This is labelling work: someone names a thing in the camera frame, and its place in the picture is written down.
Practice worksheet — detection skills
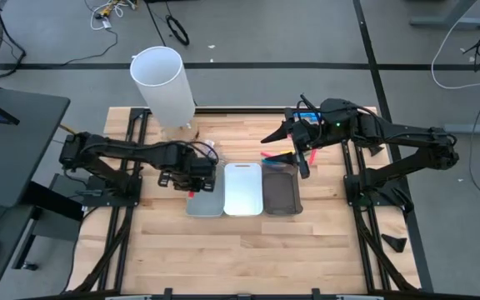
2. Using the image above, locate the black fan power cable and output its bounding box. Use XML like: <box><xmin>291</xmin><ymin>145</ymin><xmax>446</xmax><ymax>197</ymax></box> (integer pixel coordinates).
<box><xmin>0</xmin><ymin>6</ymin><xmax>28</xmax><ymax>84</ymax></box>

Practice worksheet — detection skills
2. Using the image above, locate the black triangular printed part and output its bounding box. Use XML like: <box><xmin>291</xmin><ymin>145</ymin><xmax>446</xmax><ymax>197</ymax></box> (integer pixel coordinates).
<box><xmin>367</xmin><ymin>142</ymin><xmax>385</xmax><ymax>158</ymax></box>
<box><xmin>380</xmin><ymin>232</ymin><xmax>408</xmax><ymax>253</ymax></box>

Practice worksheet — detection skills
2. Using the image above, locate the grey desk leg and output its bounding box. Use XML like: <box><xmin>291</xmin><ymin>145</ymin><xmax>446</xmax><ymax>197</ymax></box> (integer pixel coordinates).
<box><xmin>442</xmin><ymin>114</ymin><xmax>480</xmax><ymax>137</ymax></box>
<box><xmin>408</xmin><ymin>0</ymin><xmax>480</xmax><ymax>30</ymax></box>

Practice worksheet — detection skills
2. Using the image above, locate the white cylinder container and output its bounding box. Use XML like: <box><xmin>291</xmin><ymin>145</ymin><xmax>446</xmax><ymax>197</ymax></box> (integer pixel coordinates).
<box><xmin>129</xmin><ymin>45</ymin><xmax>201</xmax><ymax>145</ymax></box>

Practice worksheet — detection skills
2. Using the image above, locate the crumpled clear wrapper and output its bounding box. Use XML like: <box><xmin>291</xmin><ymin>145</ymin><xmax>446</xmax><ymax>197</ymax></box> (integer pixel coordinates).
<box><xmin>189</xmin><ymin>135</ymin><xmax>229</xmax><ymax>166</ymax></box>

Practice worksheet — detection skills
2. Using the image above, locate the white plastic bin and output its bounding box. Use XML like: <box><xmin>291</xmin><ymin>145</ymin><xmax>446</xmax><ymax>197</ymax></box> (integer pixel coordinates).
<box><xmin>222</xmin><ymin>162</ymin><xmax>265</xmax><ymax>218</ymax></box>

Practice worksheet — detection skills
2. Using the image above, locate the light grey plastic bin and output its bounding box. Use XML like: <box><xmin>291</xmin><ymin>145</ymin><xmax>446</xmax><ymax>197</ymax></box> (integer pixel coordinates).
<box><xmin>185</xmin><ymin>164</ymin><xmax>227</xmax><ymax>218</ymax></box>

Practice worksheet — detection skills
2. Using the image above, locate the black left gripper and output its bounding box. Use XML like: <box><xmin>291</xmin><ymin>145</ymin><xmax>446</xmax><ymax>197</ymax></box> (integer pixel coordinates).
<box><xmin>158</xmin><ymin>154</ymin><xmax>219</xmax><ymax>194</ymax></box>

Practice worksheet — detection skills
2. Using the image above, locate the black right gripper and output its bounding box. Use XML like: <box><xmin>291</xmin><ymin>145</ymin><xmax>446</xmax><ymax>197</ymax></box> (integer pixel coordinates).
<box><xmin>260</xmin><ymin>94</ymin><xmax>362</xmax><ymax>180</ymax></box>

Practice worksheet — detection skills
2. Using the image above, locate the thin black cable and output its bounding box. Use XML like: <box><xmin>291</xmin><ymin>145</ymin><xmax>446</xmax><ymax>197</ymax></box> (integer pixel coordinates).
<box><xmin>62</xmin><ymin>27</ymin><xmax>119</xmax><ymax>67</ymax></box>

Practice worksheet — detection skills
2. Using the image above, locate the coiled black cable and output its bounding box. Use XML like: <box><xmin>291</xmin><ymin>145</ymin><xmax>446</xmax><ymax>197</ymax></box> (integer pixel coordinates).
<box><xmin>165</xmin><ymin>14</ymin><xmax>191</xmax><ymax>47</ymax></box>

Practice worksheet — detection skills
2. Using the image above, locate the white cable with plug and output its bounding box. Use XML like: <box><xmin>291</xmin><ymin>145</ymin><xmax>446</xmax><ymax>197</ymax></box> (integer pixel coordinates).
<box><xmin>89</xmin><ymin>0</ymin><xmax>138</xmax><ymax>32</ymax></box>

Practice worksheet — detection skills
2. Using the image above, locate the black desk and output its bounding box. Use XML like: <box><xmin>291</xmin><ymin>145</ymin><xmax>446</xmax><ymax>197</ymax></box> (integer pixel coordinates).
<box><xmin>0</xmin><ymin>85</ymin><xmax>85</xmax><ymax>300</ymax></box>

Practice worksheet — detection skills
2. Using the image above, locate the black aluminium rig frame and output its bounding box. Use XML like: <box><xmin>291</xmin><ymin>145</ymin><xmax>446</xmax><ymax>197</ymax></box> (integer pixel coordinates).
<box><xmin>67</xmin><ymin>106</ymin><xmax>423</xmax><ymax>300</ymax></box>

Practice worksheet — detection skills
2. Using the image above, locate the smoky transparent plastic bin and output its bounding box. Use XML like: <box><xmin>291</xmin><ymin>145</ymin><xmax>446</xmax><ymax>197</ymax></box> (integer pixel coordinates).
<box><xmin>261</xmin><ymin>161</ymin><xmax>304</xmax><ymax>217</ymax></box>

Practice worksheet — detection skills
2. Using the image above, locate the long white cable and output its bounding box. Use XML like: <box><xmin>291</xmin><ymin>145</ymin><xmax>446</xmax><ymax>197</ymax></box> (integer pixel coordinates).
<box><xmin>430</xmin><ymin>0</ymin><xmax>480</xmax><ymax>91</ymax></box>

